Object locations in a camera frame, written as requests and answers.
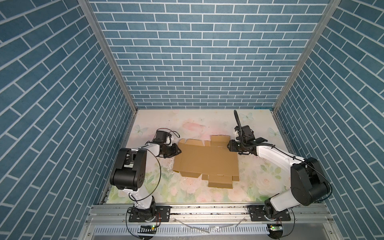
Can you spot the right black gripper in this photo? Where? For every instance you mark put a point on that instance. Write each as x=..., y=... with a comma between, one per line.
x=231, y=145

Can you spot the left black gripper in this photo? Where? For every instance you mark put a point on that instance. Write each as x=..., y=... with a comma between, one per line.
x=174, y=151

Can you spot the brown cardboard paper box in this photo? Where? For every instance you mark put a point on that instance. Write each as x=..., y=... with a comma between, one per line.
x=211, y=160

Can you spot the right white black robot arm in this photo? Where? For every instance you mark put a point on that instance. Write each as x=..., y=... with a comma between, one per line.
x=308, y=183

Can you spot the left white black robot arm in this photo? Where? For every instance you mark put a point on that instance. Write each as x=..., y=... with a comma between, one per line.
x=129, y=171

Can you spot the left green circuit board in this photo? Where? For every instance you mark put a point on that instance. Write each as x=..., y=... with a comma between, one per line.
x=147, y=230

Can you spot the green circuit board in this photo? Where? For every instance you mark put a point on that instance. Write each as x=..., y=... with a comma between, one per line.
x=274, y=228
x=147, y=230

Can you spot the right green circuit board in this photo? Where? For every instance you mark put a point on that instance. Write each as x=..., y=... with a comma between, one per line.
x=274, y=228

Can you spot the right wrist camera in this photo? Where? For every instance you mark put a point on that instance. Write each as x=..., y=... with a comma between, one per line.
x=246, y=131

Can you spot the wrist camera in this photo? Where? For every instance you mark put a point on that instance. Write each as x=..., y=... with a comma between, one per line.
x=162, y=138
x=246, y=131

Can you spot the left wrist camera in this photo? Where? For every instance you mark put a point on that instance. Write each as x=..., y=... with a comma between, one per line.
x=162, y=138

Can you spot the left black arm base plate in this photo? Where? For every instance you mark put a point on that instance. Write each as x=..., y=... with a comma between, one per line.
x=162, y=213

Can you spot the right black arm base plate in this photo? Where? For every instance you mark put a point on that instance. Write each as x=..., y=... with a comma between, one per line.
x=260, y=213

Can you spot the white slotted cable duct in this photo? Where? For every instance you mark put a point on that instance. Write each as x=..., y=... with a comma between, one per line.
x=182, y=230

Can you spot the aluminium front rail frame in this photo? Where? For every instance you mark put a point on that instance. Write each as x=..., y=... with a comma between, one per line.
x=312, y=222

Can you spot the right aluminium corner post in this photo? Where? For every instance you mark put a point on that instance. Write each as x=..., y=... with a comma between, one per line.
x=318, y=30

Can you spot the aluminium corner post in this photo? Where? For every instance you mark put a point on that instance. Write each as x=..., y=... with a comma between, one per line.
x=318, y=30
x=95, y=26

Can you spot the left aluminium corner post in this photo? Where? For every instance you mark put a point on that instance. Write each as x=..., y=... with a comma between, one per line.
x=95, y=26

